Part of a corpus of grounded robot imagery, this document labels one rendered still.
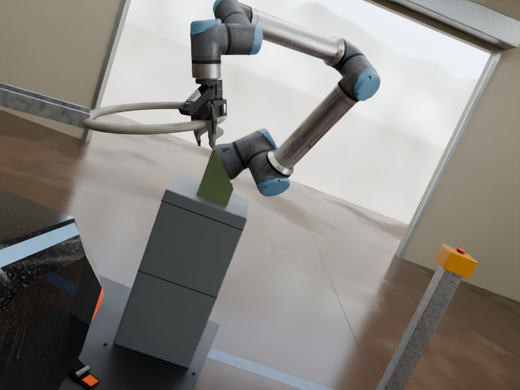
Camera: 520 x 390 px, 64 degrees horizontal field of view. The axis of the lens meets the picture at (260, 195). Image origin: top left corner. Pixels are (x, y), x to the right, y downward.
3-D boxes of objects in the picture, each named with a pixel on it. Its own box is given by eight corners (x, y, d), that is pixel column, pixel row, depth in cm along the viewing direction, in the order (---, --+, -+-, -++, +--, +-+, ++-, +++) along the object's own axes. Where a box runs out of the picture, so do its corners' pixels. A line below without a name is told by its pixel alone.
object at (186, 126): (79, 141, 114) (77, 130, 113) (81, 112, 157) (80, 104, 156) (247, 128, 131) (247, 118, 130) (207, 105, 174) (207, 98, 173)
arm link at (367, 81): (265, 173, 210) (373, 59, 169) (278, 201, 202) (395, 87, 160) (241, 169, 200) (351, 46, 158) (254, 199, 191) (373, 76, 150)
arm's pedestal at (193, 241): (129, 299, 249) (174, 169, 232) (208, 326, 253) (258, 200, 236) (98, 347, 200) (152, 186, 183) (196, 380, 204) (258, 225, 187)
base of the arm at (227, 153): (215, 142, 213) (232, 135, 212) (230, 175, 218) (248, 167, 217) (213, 148, 194) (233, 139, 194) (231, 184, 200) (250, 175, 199)
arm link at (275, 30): (357, 39, 172) (219, -17, 131) (372, 58, 166) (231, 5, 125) (340, 61, 179) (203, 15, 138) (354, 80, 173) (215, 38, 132)
